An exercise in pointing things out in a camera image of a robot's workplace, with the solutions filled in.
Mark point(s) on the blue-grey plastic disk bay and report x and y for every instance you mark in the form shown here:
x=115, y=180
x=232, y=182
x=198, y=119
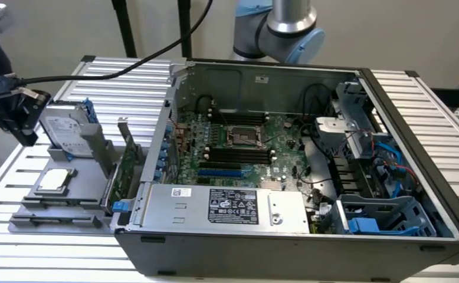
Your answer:
x=386, y=215

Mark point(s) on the metal drive cage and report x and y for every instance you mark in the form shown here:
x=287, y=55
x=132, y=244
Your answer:
x=351, y=123

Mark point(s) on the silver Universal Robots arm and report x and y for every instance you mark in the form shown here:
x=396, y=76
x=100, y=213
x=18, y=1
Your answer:
x=292, y=17

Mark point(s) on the silver power supply unit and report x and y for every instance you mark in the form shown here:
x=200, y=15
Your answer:
x=198, y=209

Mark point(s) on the silver CPU chip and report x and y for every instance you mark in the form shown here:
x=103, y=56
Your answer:
x=56, y=179

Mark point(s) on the black expansion slot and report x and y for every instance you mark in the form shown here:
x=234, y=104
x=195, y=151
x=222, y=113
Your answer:
x=219, y=165

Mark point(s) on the grey parts rack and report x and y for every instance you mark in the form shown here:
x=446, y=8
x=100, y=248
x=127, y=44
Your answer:
x=95, y=153

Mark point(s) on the CPU socket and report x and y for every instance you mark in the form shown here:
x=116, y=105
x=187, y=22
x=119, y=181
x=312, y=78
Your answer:
x=242, y=135

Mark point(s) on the blue expansion slot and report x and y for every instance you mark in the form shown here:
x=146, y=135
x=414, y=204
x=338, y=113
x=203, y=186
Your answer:
x=220, y=173

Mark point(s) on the blue card latch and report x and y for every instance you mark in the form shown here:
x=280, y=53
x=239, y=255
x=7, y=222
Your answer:
x=120, y=206

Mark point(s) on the RAM stick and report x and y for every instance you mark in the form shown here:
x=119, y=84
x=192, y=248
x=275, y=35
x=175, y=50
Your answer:
x=56, y=220
x=62, y=200

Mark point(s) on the green motherboard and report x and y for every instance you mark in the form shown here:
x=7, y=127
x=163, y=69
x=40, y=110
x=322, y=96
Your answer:
x=284, y=159

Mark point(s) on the black stand pole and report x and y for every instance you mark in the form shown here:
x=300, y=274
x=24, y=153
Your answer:
x=126, y=26
x=184, y=26

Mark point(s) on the black RAM slot bank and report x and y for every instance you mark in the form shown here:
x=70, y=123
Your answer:
x=236, y=118
x=239, y=154

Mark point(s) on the silver hard disk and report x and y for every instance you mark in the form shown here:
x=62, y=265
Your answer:
x=62, y=129

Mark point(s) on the green graphics card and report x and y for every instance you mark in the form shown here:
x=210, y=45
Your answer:
x=128, y=165

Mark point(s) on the black open PC case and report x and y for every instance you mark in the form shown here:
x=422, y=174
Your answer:
x=292, y=253

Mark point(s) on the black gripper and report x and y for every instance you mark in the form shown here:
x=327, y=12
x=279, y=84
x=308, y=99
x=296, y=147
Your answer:
x=24, y=112

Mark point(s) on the black fan shroud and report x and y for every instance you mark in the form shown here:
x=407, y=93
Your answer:
x=348, y=179

